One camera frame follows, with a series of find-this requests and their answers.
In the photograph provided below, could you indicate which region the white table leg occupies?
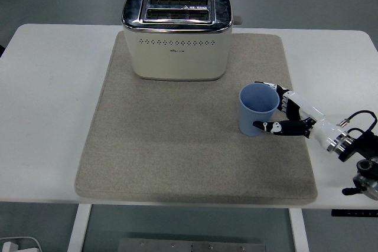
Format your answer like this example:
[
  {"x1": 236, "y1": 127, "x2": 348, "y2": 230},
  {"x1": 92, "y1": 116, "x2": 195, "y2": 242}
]
[
  {"x1": 67, "y1": 204, "x2": 93, "y2": 252},
  {"x1": 288, "y1": 208, "x2": 309, "y2": 252}
]

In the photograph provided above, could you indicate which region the white cable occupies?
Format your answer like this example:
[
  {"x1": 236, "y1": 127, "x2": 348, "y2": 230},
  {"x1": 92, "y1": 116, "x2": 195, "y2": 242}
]
[{"x1": 0, "y1": 236, "x2": 43, "y2": 252}]

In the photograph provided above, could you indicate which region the black table control panel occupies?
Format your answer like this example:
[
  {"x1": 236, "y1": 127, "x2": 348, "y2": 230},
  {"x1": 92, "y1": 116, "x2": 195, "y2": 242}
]
[{"x1": 331, "y1": 209, "x2": 378, "y2": 217}]

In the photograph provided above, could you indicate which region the blue ribbed plastic cup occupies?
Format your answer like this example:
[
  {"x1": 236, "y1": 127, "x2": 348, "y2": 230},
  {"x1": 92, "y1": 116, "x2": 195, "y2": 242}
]
[{"x1": 238, "y1": 83, "x2": 281, "y2": 138}]

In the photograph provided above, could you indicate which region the grey felt table mat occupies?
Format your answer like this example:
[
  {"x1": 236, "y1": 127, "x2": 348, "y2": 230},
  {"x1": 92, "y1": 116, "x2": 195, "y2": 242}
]
[{"x1": 73, "y1": 32, "x2": 319, "y2": 205}]

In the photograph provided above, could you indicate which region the white power adapter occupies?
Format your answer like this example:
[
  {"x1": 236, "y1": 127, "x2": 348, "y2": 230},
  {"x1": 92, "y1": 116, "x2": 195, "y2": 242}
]
[{"x1": 0, "y1": 241, "x2": 19, "y2": 252}]

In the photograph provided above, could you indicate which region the cream and chrome toaster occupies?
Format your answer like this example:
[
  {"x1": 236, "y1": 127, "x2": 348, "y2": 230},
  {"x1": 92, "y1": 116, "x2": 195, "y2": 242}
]
[{"x1": 121, "y1": 0, "x2": 245, "y2": 82}]

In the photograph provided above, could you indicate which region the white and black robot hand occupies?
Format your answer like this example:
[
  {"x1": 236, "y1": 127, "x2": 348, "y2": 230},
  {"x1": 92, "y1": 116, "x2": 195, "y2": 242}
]
[{"x1": 252, "y1": 80, "x2": 345, "y2": 149}]

